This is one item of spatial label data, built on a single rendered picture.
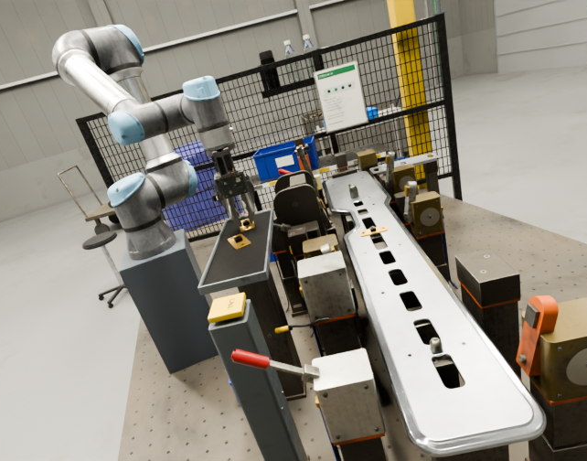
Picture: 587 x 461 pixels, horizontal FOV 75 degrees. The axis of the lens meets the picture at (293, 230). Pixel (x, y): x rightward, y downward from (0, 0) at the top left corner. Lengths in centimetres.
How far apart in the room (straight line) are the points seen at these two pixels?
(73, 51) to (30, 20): 962
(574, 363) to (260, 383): 49
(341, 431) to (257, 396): 17
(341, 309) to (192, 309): 59
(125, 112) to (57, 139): 979
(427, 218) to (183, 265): 76
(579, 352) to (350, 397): 33
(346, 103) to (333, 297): 142
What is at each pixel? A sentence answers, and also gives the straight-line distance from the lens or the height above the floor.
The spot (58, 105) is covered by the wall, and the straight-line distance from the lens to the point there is 1066.
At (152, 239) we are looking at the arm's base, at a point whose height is 115.
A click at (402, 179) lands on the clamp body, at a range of 156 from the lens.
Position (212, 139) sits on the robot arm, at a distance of 92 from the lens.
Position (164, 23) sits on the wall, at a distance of 1049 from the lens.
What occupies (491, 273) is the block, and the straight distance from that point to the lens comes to 87.
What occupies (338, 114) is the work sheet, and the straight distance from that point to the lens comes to 210.
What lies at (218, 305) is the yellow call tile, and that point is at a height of 116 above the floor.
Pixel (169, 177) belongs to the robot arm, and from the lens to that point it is 125.
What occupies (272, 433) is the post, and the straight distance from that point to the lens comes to 84.
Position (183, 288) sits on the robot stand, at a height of 98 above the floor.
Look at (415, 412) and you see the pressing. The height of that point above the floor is 100.
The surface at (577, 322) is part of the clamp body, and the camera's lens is 71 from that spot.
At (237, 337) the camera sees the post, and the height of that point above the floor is 111.
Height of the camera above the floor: 150
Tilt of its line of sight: 22 degrees down
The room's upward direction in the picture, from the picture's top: 16 degrees counter-clockwise
